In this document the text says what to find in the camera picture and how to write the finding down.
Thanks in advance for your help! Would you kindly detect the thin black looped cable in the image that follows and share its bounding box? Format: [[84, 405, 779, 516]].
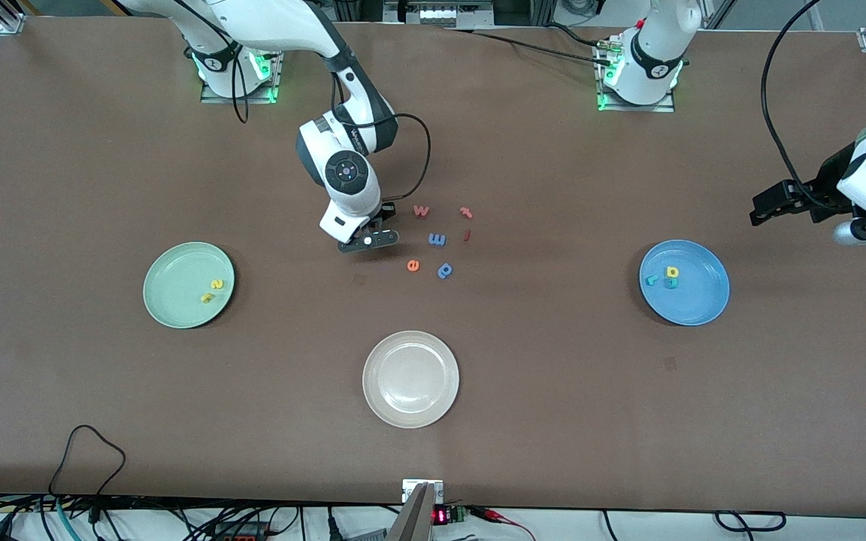
[[48, 425, 127, 500]]

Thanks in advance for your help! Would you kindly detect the blue plate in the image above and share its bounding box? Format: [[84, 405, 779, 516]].
[[639, 239, 731, 327]]

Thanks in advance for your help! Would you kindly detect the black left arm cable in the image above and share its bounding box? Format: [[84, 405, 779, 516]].
[[761, 0, 825, 207]]

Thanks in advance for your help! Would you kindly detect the green plate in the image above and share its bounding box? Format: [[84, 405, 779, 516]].
[[143, 241, 236, 330]]

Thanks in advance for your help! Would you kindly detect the black cable across table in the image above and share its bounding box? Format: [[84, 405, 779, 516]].
[[444, 23, 614, 68]]

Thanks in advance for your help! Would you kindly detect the grey metal bar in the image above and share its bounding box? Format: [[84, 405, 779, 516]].
[[386, 482, 435, 541]]

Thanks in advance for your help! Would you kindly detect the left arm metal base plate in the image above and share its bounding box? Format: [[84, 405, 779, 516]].
[[595, 34, 678, 113]]

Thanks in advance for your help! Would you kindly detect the tangled black cable bundle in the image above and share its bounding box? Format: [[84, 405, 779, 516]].
[[0, 492, 306, 541]]

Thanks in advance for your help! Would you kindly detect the white plate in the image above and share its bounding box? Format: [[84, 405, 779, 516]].
[[362, 331, 460, 430]]

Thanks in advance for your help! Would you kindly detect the silver metal bracket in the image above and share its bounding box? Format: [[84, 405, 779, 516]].
[[401, 479, 445, 504]]

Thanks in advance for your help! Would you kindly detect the red clip lead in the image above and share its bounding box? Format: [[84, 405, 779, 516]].
[[471, 507, 535, 541]]

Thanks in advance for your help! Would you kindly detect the black coiled cable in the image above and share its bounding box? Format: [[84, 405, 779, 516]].
[[715, 511, 787, 533]]

